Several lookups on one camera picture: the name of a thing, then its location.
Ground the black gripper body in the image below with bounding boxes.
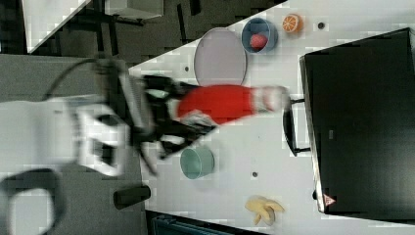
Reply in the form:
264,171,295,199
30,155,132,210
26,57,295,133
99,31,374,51
107,61,155,142

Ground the blue bowl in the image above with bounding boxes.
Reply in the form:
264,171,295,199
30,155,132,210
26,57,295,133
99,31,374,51
241,18,278,54

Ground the black pot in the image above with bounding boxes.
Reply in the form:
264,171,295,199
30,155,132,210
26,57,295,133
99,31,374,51
113,185,151,210

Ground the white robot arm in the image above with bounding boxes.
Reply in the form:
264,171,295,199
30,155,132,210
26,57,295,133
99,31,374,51
1,59,212,235

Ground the green cup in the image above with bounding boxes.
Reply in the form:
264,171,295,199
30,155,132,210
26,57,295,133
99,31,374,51
180,146,215,179

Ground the black cable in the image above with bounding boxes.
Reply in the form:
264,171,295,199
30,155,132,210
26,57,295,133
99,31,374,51
42,58,106,101

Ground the lilac round plate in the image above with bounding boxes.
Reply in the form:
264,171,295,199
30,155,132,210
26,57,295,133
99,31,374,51
194,27,247,86

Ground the red ketchup bottle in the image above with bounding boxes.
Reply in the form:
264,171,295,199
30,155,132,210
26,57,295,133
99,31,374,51
176,85,291,125

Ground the black toaster oven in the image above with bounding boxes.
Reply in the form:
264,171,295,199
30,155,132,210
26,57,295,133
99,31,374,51
300,27,415,224

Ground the red fruit in bowl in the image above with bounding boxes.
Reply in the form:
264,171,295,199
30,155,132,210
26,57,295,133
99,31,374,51
250,34,268,51

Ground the peeled banana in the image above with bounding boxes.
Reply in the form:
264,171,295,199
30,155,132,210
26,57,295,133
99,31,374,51
245,196,285,226

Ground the orange slice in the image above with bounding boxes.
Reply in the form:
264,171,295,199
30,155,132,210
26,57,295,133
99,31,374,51
282,14,303,33

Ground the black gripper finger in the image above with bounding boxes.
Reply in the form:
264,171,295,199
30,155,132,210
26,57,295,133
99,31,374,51
143,75,198,98
158,120,216,160

